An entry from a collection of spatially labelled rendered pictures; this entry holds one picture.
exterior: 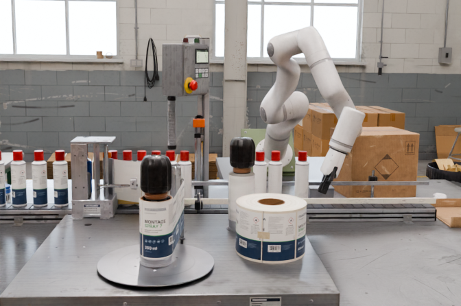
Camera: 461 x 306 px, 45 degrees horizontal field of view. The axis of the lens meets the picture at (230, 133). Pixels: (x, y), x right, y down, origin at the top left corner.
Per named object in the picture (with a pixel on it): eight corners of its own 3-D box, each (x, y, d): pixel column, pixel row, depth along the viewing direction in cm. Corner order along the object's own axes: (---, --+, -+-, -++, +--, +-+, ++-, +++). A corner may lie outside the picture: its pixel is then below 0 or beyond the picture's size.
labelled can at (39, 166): (31, 208, 203) (29, 151, 200) (35, 204, 208) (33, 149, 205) (46, 207, 203) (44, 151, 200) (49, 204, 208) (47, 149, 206)
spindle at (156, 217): (137, 268, 144) (136, 158, 140) (140, 256, 153) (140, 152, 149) (172, 267, 145) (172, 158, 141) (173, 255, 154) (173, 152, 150)
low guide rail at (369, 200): (146, 204, 204) (146, 199, 203) (147, 204, 205) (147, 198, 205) (435, 204, 210) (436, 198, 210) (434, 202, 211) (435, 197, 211)
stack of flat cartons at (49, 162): (45, 192, 577) (44, 161, 572) (53, 180, 630) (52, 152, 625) (110, 190, 588) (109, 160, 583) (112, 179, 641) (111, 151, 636)
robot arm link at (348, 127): (335, 138, 215) (328, 137, 207) (347, 106, 214) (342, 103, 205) (355, 147, 212) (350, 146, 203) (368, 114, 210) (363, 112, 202)
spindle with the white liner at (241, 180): (228, 232, 178) (229, 139, 173) (226, 224, 186) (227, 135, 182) (256, 232, 178) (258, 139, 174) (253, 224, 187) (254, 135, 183)
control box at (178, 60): (161, 95, 207) (161, 43, 204) (188, 92, 221) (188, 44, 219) (184, 97, 202) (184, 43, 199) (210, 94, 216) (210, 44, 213)
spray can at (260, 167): (252, 207, 208) (254, 152, 205) (251, 203, 213) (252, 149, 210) (266, 207, 208) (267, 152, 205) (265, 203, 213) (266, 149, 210)
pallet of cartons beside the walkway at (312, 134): (403, 204, 546) (408, 113, 533) (320, 206, 536) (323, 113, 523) (360, 178, 664) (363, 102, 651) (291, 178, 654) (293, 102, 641)
